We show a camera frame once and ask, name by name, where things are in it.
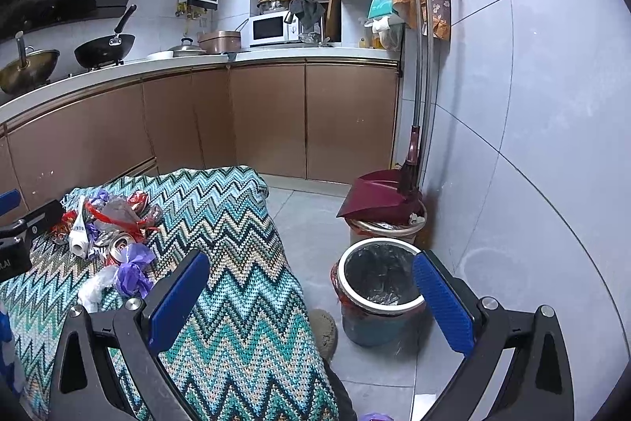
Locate white microwave oven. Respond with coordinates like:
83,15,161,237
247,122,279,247
248,11,301,47

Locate beige slipper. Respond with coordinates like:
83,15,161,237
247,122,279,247
308,309,339,363

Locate zigzag knitted blanket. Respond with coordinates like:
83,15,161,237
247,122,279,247
1,166,340,420

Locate clear red plastic bag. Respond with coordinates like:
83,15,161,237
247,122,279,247
84,196,164,243

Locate copper pot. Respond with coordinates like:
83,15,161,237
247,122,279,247
197,18,248,54

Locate red snack packet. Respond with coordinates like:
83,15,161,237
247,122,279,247
48,210,77,246

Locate glass lidded pot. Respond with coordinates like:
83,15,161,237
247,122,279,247
257,0,292,15

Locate red silver foil wrapper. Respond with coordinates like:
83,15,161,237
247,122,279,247
127,191,149,217

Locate round trash bin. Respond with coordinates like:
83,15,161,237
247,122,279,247
330,237,426,347

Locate purple plastic wrapper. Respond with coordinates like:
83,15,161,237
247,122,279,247
114,243,155,299

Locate maroon dustpan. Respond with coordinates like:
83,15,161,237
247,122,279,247
337,169,427,225

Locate brass wok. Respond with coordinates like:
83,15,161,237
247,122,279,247
0,31,60,96

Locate steel pot lid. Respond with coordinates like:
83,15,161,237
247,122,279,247
169,36,206,58

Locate maroon broom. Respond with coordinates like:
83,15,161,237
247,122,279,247
401,0,437,191

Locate white bucket under dustpan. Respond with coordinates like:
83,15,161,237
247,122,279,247
344,203,427,245

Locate black wok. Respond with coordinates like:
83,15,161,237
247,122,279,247
74,4,137,71

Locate brown kitchen cabinets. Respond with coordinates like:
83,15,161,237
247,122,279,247
1,61,399,210

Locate grey cloth on kettle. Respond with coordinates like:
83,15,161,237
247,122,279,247
289,0,325,32

